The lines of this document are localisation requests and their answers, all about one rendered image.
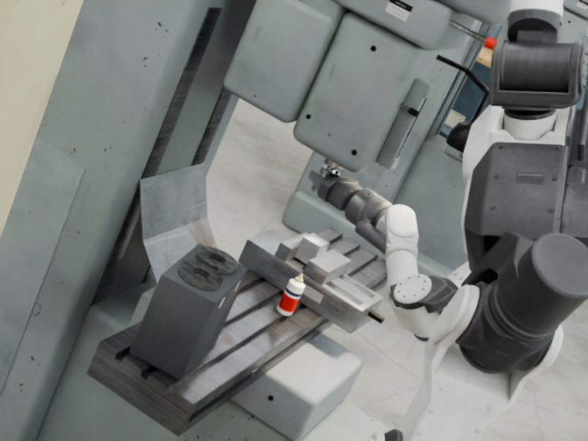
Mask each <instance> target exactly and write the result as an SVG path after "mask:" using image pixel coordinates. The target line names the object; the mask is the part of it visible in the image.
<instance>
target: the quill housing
mask: <svg viewBox="0 0 588 441"><path fill-rule="evenodd" d="M437 56H438V50H436V51H428V50H426V49H424V48H422V47H421V46H419V45H417V44H415V43H413V42H411V41H409V40H407V39H406V38H403V37H401V36H399V35H397V34H395V33H393V32H392V31H390V30H388V29H386V28H384V27H382V26H380V25H378V24H376V23H374V22H372V21H370V20H369V19H367V18H365V17H363V16H361V15H359V14H357V13H355V12H353V11H350V12H348V13H347V14H346V15H344V17H343V18H342V19H341V22H340V24H339V27H338V30H337V31H336V33H335V35H334V37H333V40H332V43H331V44H330V47H329V49H328V51H327V53H326V56H325V58H324V60H323V63H322V65H321V67H320V69H319V71H318V74H317V76H316V79H315V81H314V82H313V84H312V87H311V90H310V92H309V94H308V96H307V98H306V100H305V103H304V106H303V107H302V109H301V112H300V114H299V116H298V118H297V121H296V123H295V125H294V128H293V136H294V137H295V139H296V140H297V141H298V142H299V143H301V144H302V145H304V146H306V147H308V148H309V149H311V150H313V151H315V152H317V153H318V154H320V155H322V156H323V157H325V158H328V159H329V160H331V161H333V162H334V163H335V164H337V165H340V166H341V167H343V168H345V169H347V170H348V171H350V172H362V171H364V170H366V169H368V168H371V167H373V166H376V165H378V164H377V163H376V162H375V160H376V159H377V157H378V155H379V153H380V151H381V149H382V146H383V145H384V143H385V141H386V138H387V136H388V134H389V132H390V130H391V128H392V126H393V124H394V122H395V120H396V118H397V116H398V113H399V111H400V109H401V108H400V105H401V104H403V103H404V101H405V99H406V97H407V95H408V93H409V91H410V88H411V86H412V84H413V82H414V80H415V79H420V78H421V79H423V80H426V78H427V76H428V74H429V72H430V70H431V68H432V65H433V63H434V61H435V59H436V57H437Z"/></svg>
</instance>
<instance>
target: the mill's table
mask: <svg viewBox="0 0 588 441"><path fill-rule="evenodd" d="M317 235H318V236H320V237H321V238H323V239H324V240H326V241H328V242H330V244H329V246H328V248H327V250H326V252H327V251H330V250H332V249H334V250H336V251H337V252H339V253H340V254H342V255H343V256H345V257H347V258H348V259H350V260H351V263H350V265H349V267H348V269H347V271H346V273H345V274H347V275H348V276H350V277H351V278H353V279H354V280H356V281H358V282H359V283H361V284H363V285H365V286H366V287H368V288H369V289H370V290H372V291H374V292H375V293H376V292H377V291H379V290H380V289H382V288H383V287H385V285H386V283H387V281H388V275H387V268H386V260H384V259H381V260H379V259H377V257H378V255H379V254H377V253H375V252H374V251H373V250H371V249H369V248H367V247H365V248H363V249H361V248H360V246H361V244H360V243H359V242H357V241H356V240H354V239H352V238H350V237H349V236H348V237H347V238H345V239H343V238H342V236H343V233H341V232H340V231H339V230H337V229H336V228H334V227H329V228H328V229H326V230H324V231H322V232H320V233H318V234H317ZM283 294H284V291H283V290H281V289H279V288H278V287H276V286H275V285H274V284H272V283H270V282H269V281H267V280H266V279H264V278H263V277H261V276H259V275H257V274H256V273H255V272H254V271H252V270H251V269H248V273H247V275H246V277H245V279H244V281H243V283H242V286H241V288H240V290H239V292H238V295H237V297H236V299H235V301H234V304H233V306H232V308H231V310H230V312H229V314H228V316H227V319H226V322H225V324H224V326H223V327H222V329H221V332H220V335H219V337H218V339H217V340H216V341H215V342H214V343H213V345H212V346H211V347H210V348H209V349H208V350H207V352H206V353H205V354H204V355H203V356H202V357H201V358H200V360H199V361H198V362H197V363H196V364H195V365H194V367H193V368H192V369H191V370H190V371H189V372H188V374H187V375H186V376H185V377H184V378H183V379H182V380H181V381H180V380H178V379H176V378H175V377H173V376H171V375H169V374H167V373H166V372H164V371H162V370H160V369H158V368H156V367H154V366H152V365H151V364H149V363H147V362H145V361H144V360H141V359H139V358H137V357H136V356H134V355H133V354H131V353H130V348H131V345H132V343H133V341H134V338H135V337H136V335H137V331H138V328H139V326H140V325H141V322H142V321H140V322H138V323H136V324H134V325H132V326H130V327H128V328H126V329H124V330H122V331H120V332H118V333H116V334H114V335H112V336H110V337H108V338H106V339H104V340H102V341H100V343H99V345H98V347H97V349H96V351H95V354H94V358H93V359H92V362H91V364H90V367H89V369H88V371H87V374H88V375H89V376H91V377H92V378H94V379H95V380H97V381H98V382H99V383H101V384H102V385H103V386H105V387H106V388H108V389H110V390H111V391H113V392H114V393H116V394H117V395H118V396H120V397H121V398H122V399H124V400H125V401H127V402H128V403H130V404H131V405H133V406H134V407H136V408H137V409H139V410H141V411H142V412H143V413H144V414H145V415H147V416H148V417H150V418H152V419H153V420H154V421H156V422H157V423H159V424H161V425H162V426H164V427H165V428H166V429H167V430H168V431H170V432H172V433H173V434H175V435H176V436H178V437H179V436H180V435H182V434H183V433H184V432H186V431H187V430H189V429H190V428H192V427H193V426H194V425H195V424H196V423H198V422H199V421H200V420H202V419H203V418H205V417H206V416H208V415H209V414H210V413H212V412H213V411H215V410H216V409H218V408H219V407H220V406H221V405H222V404H224V403H225V402H227V401H228V400H229V399H231V398H232V397H234V396H235V395H237V394H238V393H239V392H241V391H242V390H244V389H245V388H246V387H247V386H248V385H250V384H251V383H253V382H254V381H256V380H257V379H258V378H260V377H261V376H263V375H264V374H266V373H267V372H268V371H270V370H271V369H272V368H273V367H275V366H276V365H277V364H279V363H280V362H282V361H283V360H285V359H286V358H287V357H289V356H290V355H291V354H293V353H295V352H296V351H297V350H298V349H299V348H300V347H302V346H304V345H305V344H306V343H308V342H309V341H310V340H312V339H314V338H315V337H316V336H318V335H319V334H320V333H322V332H323V331H324V330H325V329H327V328H328V327H329V326H331V325H333V322H331V321H330V320H328V319H327V318H325V317H323V316H321V315H320V314H318V313H317V312H315V311H314V310H313V309H311V308H309V307H308V306H306V305H305V304H303V303H301V302H300V301H298V302H297V305H296V307H295V309H294V311H293V313H292V314H291V315H290V316H285V315H283V314H281V313H280V312H279V311H278V310H277V306H278V304H279V301H280V299H281V297H282V295H283Z"/></svg>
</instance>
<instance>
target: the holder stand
mask: <svg viewBox="0 0 588 441"><path fill-rule="evenodd" d="M248 271H249V268H247V267H245V266H243V265H241V264H240V263H238V262H237V261H236V260H235V259H234V258H233V257H232V256H231V255H229V254H228V253H226V252H224V251H222V250H220V249H217V248H212V247H207V246H205V245H203V244H201V243H199V244H198V245H197V246H196V247H194V248H193V249H192V250H191V251H189V252H188V253H187V254H186V255H184V256H183V257H182V258H181V259H180V260H178V261H177V262H176V263H175V264H173V265H172V266H171V267H170V268H169V269H168V270H167V271H166V272H164V273H163V274H162V275H161V277H160V278H159V281H158V283H157V287H156V289H155V290H154V293H153V295H152V298H151V300H150V303H149V305H148V308H147V310H146V312H145V314H144V316H143V320H142V322H141V325H140V326H139V328H138V331H137V333H136V337H135V338H134V341H133V343H132V345H131V348H130V350H129V353H130V354H133V355H134V356H136V357H137V358H139V359H141V360H143V361H145V362H147V363H149V364H151V365H152V366H154V367H155V368H158V369H160V370H162V371H164V372H166V373H167V374H168V375H171V376H173V377H175V378H176V379H178V380H180V381H181V380H182V379H183V378H184V377H185V376H186V375H187V374H188V372H189V371H190V370H191V369H192V368H193V367H194V365H195V364H196V363H197V362H198V361H199V360H200V358H201V357H202V356H203V355H204V354H205V353H206V352H207V350H208V349H209V348H210V347H211V346H212V345H213V344H214V342H215V341H216V340H217V339H218V337H219V335H220V333H221V329H222V327H223V326H224V324H225V322H226V319H227V317H228V314H229V312H230V310H231V308H232V306H233V304H234V301H235V299H236V297H237V295H238V292H239V290H240V288H241V287H242V283H243V281H244V279H245V277H246V275H247V273H248Z"/></svg>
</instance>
